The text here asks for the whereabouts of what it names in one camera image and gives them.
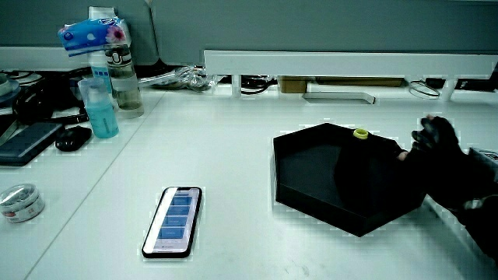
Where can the dark flat case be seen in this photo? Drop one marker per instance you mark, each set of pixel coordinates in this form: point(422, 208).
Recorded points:
point(27, 143)

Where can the flat grey tray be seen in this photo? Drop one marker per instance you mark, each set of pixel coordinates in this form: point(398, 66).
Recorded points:
point(338, 97)

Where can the blue tissue pack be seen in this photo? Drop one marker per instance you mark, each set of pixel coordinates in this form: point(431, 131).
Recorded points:
point(89, 36)

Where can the round clear tape tin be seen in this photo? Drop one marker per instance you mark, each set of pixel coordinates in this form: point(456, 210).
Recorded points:
point(20, 203)

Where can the person's right hand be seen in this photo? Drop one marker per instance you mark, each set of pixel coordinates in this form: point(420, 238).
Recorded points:
point(439, 163)

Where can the black headphones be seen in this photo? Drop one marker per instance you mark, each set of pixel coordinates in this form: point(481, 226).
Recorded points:
point(35, 103)

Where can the black computer mouse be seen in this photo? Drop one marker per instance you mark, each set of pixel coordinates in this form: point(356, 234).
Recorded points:
point(73, 138)

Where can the black smartphone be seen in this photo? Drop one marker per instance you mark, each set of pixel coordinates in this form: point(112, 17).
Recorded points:
point(173, 221)

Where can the small cardboard box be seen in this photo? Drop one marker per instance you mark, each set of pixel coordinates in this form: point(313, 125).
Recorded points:
point(292, 85)

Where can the small teal bottle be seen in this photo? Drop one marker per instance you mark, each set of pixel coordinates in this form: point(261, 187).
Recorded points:
point(100, 114)

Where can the black sewing thread spool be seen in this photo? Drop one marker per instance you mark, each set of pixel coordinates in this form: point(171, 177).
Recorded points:
point(365, 175)

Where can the black hexagonal plate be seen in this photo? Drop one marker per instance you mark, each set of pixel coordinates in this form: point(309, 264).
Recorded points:
point(303, 171)

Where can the crumpled clear plastic wrap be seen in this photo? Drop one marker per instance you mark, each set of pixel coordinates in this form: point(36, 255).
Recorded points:
point(190, 78)

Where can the white spray bottle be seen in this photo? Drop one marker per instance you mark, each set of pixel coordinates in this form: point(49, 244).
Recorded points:
point(99, 66)

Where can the clear water bottle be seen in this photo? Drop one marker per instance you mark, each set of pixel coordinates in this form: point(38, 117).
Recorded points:
point(126, 83)

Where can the white desk shelf riser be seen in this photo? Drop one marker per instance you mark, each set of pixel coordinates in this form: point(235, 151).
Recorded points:
point(342, 63)

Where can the person's right forearm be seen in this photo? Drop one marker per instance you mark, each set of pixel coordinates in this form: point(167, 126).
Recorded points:
point(484, 229)

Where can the flat brown board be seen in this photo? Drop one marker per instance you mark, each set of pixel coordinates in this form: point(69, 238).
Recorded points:
point(358, 81)

